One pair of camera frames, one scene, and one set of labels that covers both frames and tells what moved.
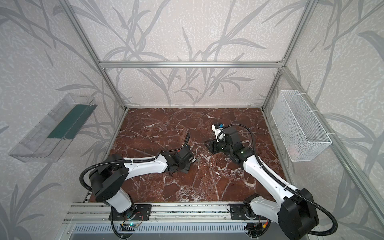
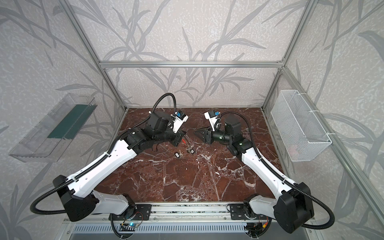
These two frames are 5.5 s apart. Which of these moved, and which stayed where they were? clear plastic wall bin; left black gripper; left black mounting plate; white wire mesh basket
Moved: left black gripper
Stayed: clear plastic wall bin; white wire mesh basket; left black mounting plate
